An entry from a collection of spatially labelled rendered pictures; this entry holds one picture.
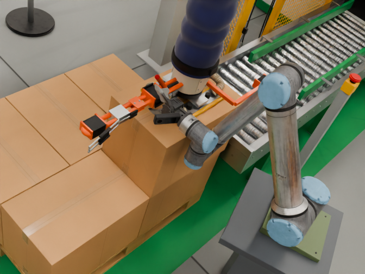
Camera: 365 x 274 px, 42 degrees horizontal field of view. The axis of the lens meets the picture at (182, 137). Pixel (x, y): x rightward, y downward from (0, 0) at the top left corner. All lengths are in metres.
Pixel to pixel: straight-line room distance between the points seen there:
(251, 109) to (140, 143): 0.60
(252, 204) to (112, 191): 0.71
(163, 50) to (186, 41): 1.85
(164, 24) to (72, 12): 1.02
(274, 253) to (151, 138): 0.76
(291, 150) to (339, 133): 2.42
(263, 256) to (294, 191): 0.41
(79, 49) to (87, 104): 1.32
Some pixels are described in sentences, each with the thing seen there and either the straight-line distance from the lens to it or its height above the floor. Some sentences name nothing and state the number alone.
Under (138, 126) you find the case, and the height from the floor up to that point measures 0.91.
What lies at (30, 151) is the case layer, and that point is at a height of 0.54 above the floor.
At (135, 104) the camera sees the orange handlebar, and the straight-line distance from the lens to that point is 2.06.
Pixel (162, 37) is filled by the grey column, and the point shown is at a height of 0.28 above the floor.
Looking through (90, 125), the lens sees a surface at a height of 1.10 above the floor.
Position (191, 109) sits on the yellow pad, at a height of 0.98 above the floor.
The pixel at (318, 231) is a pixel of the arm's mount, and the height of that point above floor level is 0.77.
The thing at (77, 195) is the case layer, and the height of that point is 0.54.
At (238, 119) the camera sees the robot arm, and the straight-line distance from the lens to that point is 2.01.
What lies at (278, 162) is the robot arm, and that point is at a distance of 1.83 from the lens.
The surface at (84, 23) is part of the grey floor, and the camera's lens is 4.38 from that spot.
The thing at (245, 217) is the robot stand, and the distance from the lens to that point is 2.26.
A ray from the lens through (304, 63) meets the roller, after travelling 3.80.
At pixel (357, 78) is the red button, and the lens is 2.90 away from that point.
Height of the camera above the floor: 2.50
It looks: 45 degrees down
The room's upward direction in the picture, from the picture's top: 19 degrees clockwise
